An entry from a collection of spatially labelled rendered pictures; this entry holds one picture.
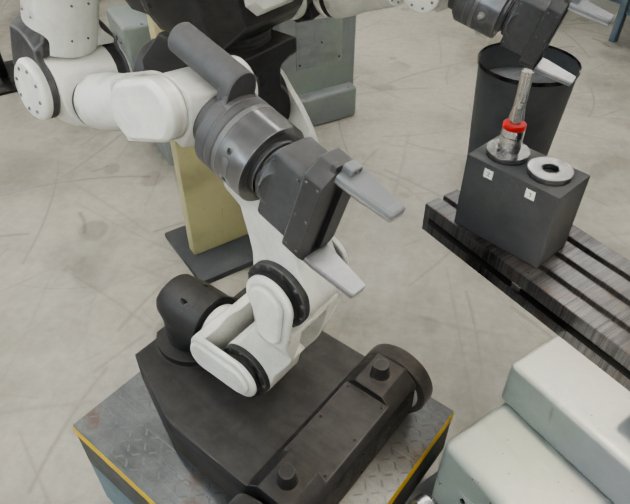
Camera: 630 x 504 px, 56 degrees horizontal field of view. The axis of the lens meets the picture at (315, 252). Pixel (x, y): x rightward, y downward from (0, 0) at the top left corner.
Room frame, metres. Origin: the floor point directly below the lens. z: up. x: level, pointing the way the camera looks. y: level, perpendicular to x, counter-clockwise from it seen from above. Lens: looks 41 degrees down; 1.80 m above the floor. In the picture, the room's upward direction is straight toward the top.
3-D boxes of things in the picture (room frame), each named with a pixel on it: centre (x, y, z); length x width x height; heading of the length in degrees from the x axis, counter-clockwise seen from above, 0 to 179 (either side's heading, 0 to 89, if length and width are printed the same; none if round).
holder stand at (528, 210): (1.05, -0.44, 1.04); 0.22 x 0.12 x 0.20; 43
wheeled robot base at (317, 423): (0.91, 0.14, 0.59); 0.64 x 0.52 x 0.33; 51
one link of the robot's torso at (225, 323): (0.93, 0.16, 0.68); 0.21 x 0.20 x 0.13; 51
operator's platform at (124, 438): (0.91, 0.14, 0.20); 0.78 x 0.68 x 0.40; 51
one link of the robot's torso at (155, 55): (0.94, 0.18, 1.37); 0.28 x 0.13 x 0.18; 51
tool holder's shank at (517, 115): (1.08, -0.41, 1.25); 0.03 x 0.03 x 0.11
